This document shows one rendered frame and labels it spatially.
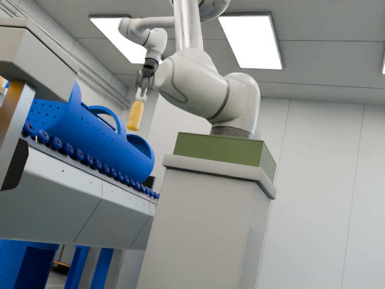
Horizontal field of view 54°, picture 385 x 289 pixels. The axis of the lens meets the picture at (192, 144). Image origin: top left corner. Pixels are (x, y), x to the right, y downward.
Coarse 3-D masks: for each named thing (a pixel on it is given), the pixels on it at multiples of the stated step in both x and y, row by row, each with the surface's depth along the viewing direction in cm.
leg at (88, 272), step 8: (96, 248) 197; (88, 256) 197; (96, 256) 198; (88, 264) 196; (96, 264) 199; (88, 272) 194; (80, 280) 194; (88, 280) 194; (80, 288) 193; (88, 288) 195
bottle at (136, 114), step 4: (136, 100) 206; (140, 100) 205; (136, 104) 203; (140, 104) 203; (132, 108) 203; (136, 108) 202; (140, 108) 203; (132, 112) 202; (136, 112) 201; (140, 112) 203; (132, 116) 201; (136, 116) 201; (140, 116) 203; (128, 120) 202; (132, 120) 200; (136, 120) 201; (140, 120) 203; (128, 124) 200; (132, 124) 200; (136, 124) 200; (128, 128) 203; (132, 128) 202; (136, 128) 200
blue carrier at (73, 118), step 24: (72, 96) 125; (48, 120) 124; (72, 120) 128; (96, 120) 142; (120, 120) 168; (48, 144) 132; (72, 144) 137; (96, 144) 147; (120, 144) 163; (144, 144) 209; (120, 168) 175; (144, 168) 194
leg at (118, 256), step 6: (114, 252) 194; (120, 252) 194; (114, 258) 194; (120, 258) 193; (114, 264) 193; (120, 264) 194; (108, 270) 192; (114, 270) 192; (108, 276) 191; (114, 276) 191; (108, 282) 191; (114, 282) 191; (108, 288) 190; (114, 288) 192
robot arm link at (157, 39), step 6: (150, 30) 210; (156, 30) 213; (162, 30) 214; (150, 36) 208; (156, 36) 210; (162, 36) 213; (144, 42) 209; (150, 42) 209; (156, 42) 210; (162, 42) 212; (144, 48) 214; (150, 48) 211; (156, 48) 211; (162, 48) 213
